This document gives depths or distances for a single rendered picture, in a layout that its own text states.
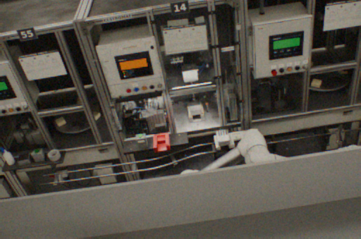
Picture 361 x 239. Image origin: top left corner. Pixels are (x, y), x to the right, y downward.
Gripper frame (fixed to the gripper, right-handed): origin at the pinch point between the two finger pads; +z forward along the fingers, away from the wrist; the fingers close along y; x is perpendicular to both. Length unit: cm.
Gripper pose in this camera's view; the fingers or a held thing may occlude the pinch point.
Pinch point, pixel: (345, 132)
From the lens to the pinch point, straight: 294.0
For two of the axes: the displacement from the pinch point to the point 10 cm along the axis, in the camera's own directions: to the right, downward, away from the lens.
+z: 4.1, -6.9, 6.0
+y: 6.4, 6.8, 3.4
